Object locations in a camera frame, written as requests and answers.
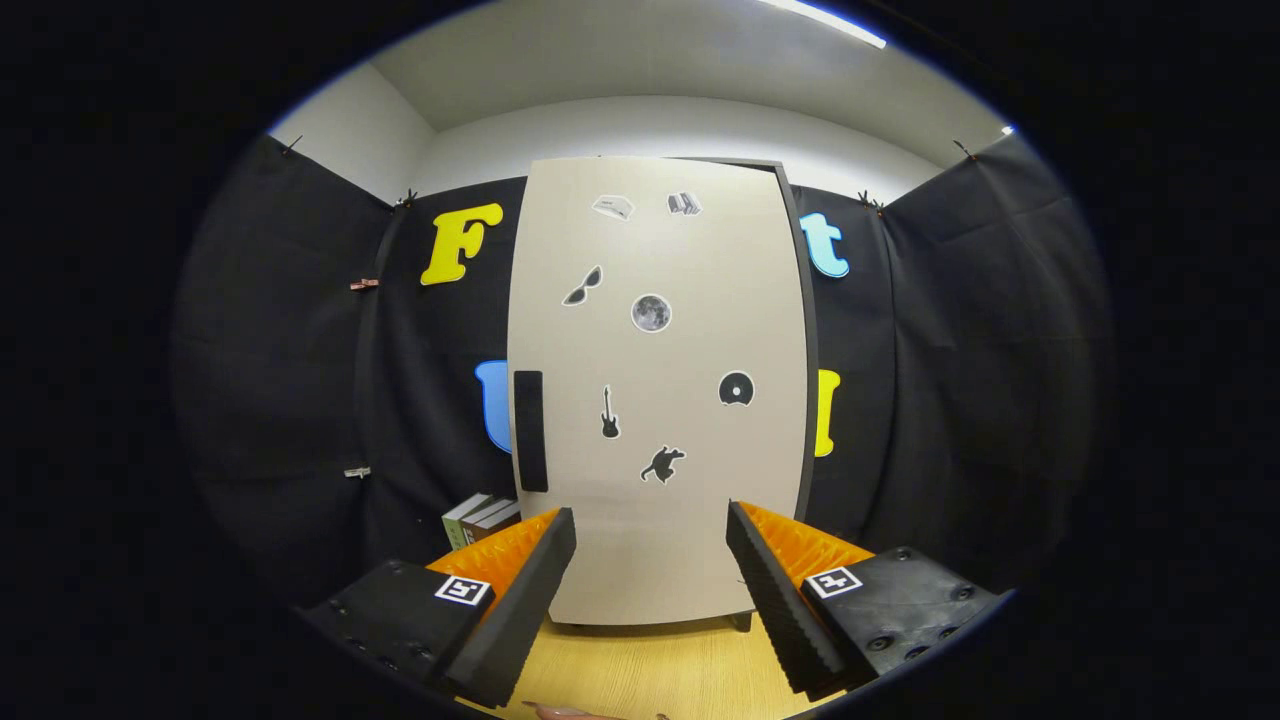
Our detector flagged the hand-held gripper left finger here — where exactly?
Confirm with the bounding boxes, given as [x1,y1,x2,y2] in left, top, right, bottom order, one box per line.
[300,507,578,709]

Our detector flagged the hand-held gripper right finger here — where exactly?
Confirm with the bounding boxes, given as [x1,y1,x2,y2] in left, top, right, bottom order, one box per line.
[725,500,1006,701]

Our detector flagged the black door handle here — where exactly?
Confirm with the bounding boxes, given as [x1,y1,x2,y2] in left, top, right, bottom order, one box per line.
[513,370,549,493]

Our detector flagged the green book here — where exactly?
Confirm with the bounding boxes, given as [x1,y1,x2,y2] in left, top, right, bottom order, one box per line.
[442,492,493,551]

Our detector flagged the black backdrop cloth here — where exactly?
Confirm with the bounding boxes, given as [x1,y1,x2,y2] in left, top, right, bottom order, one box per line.
[170,130,1116,611]

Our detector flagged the long ceiling light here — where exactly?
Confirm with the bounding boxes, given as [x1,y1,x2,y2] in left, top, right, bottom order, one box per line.
[760,0,889,49]

